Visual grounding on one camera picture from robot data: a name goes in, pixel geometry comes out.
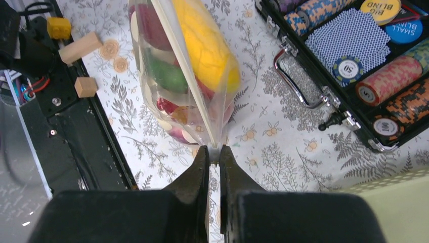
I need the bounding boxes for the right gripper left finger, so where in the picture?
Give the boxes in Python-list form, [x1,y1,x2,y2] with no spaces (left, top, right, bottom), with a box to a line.
[29,146,209,242]

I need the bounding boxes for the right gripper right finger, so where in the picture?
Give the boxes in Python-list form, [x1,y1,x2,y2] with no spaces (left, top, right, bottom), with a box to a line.
[219,145,385,242]

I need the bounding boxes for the red toy tomato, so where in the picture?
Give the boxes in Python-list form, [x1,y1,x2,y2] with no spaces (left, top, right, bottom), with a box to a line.
[156,77,234,124]

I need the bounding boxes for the clear dotted zip top bag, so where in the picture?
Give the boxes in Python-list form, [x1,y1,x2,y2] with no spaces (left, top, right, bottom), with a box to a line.
[128,1,239,147]

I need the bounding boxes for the green plastic basket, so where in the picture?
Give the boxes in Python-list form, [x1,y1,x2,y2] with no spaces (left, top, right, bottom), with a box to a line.
[340,169,428,242]

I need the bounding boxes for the yellow toy corn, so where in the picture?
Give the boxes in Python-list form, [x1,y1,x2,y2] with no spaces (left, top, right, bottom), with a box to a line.
[172,1,241,93]

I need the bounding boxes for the dark red toy sweet potato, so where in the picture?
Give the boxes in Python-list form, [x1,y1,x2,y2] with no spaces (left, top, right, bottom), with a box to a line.
[128,3,173,51]

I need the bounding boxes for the green toy cucumber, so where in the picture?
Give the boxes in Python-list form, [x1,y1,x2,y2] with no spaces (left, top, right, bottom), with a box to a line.
[148,57,188,94]

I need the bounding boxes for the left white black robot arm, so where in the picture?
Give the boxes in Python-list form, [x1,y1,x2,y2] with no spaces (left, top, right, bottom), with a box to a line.
[1,1,57,78]

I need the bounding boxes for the floral table mat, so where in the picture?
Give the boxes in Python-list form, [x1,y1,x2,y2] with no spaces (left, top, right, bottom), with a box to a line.
[55,0,429,243]

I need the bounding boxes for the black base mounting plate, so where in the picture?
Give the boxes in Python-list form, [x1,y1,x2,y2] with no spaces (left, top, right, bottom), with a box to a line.
[20,1,137,195]

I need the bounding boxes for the small wooden cube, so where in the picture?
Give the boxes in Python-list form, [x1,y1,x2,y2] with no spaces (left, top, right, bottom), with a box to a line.
[74,77,98,98]

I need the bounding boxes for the black poker chip case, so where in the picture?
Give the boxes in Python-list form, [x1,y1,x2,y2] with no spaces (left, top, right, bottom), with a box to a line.
[255,1,428,152]

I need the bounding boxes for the wooden cone block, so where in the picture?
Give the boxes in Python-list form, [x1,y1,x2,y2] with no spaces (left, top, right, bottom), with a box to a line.
[59,32,103,65]

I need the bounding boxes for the yellow toy brick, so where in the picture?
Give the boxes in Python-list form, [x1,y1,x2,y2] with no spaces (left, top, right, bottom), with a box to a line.
[47,17,72,39]

